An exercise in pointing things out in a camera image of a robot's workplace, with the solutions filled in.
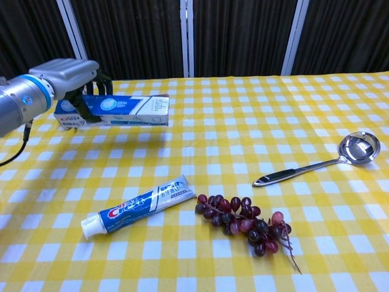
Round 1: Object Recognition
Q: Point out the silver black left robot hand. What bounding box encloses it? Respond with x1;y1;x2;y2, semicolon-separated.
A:
28;58;114;124

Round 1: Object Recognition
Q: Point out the blue white toothpaste box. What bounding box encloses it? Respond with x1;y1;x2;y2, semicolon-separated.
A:
53;93;171;130

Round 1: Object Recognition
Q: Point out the blue white toothpaste tube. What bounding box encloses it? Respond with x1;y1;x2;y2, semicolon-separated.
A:
80;174;198;241

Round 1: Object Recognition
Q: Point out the yellow white checkered tablecloth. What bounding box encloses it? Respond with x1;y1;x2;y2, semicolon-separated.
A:
0;72;389;292

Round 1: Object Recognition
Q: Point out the purple plastic grape bunch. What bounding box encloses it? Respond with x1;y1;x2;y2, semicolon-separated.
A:
194;193;303;276

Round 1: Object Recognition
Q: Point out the white partition frame post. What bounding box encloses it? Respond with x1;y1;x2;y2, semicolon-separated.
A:
56;0;89;60
179;0;195;78
280;0;310;77

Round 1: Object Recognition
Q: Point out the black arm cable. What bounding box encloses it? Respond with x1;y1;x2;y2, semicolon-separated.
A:
0;119;33;167

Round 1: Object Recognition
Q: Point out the steel ladle with black handle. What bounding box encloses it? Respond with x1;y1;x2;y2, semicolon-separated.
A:
252;131;382;188

